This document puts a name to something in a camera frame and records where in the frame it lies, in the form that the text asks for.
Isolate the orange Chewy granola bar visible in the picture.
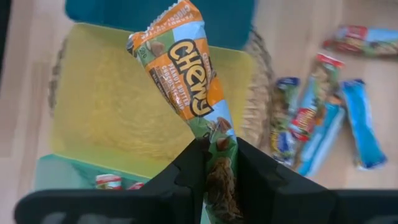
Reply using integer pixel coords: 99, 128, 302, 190
126, 0, 245, 224

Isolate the yellow plastic tray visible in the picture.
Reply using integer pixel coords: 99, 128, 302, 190
49, 22, 256, 180

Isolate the round woven wicker mat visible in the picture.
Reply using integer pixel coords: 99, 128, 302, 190
47, 27, 277, 155

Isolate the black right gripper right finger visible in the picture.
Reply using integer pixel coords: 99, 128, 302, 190
236, 136, 398, 224

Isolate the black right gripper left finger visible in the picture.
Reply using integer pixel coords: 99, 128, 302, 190
14, 138, 210, 224

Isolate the blue plastic tray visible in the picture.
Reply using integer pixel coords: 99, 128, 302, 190
64, 0, 257, 50

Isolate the translucent green plastic tray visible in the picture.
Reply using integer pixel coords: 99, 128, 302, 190
33, 154, 175, 191

